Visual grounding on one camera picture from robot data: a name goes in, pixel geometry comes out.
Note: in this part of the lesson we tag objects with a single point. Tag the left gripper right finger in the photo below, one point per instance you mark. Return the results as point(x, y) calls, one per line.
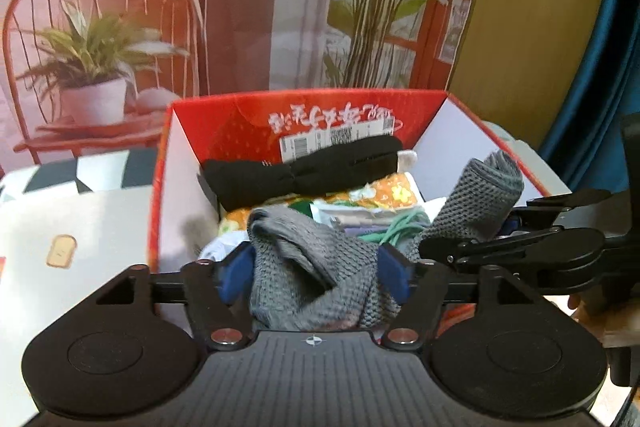
point(395, 273)

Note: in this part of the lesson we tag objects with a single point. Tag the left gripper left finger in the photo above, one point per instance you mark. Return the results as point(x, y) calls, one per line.
point(235, 274)

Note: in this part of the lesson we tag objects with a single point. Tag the grey knitted cloth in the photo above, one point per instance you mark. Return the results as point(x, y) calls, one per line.
point(309, 277)

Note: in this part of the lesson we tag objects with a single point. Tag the orange floral cloth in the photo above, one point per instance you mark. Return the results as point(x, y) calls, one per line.
point(395, 192)

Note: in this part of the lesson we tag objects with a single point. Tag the printed room backdrop cloth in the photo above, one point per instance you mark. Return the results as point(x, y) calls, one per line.
point(228, 46)

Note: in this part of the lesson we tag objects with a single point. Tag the person's right hand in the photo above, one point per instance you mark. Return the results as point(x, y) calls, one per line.
point(574, 301)

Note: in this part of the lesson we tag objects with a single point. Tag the white plastic package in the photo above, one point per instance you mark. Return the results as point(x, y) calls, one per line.
point(341, 217)

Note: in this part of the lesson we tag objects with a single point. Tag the black rolled sock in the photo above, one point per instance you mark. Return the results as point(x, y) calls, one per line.
point(233, 185)

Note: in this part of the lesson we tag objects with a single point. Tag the red cardboard box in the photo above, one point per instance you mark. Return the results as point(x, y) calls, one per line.
point(272, 126)

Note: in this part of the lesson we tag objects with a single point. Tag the white patterned table cloth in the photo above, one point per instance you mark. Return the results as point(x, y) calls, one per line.
point(66, 229)

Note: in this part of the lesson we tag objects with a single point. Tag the yellow wooden board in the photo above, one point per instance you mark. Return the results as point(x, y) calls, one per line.
point(518, 58)

